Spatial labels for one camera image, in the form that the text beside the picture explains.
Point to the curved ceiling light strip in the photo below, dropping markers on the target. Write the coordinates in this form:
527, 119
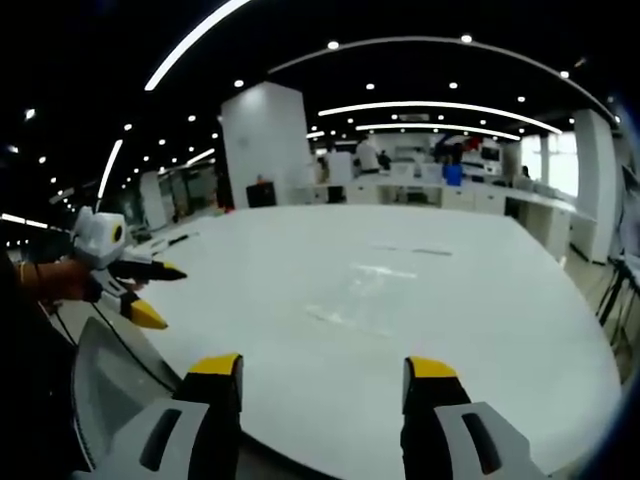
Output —
192, 37

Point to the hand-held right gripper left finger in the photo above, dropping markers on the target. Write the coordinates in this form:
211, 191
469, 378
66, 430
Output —
200, 435

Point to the black box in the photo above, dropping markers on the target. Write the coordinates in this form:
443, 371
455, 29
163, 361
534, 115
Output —
260, 195

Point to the clear resealable bag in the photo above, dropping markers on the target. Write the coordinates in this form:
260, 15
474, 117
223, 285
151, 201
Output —
372, 287

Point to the white square pillar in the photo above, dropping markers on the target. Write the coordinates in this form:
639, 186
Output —
267, 145

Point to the long ceiling light strip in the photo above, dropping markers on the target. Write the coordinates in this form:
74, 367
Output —
440, 106

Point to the white pillar by window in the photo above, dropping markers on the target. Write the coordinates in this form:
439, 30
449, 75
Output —
595, 160

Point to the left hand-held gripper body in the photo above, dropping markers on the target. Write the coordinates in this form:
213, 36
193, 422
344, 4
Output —
97, 240

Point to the dark pen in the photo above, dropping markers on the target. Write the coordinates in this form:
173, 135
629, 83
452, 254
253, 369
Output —
182, 238

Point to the short ceiling light strip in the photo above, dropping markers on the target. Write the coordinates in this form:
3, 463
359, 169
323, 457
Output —
109, 167

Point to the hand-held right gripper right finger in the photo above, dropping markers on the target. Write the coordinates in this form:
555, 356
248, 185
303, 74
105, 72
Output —
435, 425

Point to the black tripod stand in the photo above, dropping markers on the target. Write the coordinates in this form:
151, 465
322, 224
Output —
617, 290

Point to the blue container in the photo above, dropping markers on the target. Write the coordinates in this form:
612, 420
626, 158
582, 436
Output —
452, 175

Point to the long white counter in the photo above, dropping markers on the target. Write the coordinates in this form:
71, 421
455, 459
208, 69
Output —
470, 197

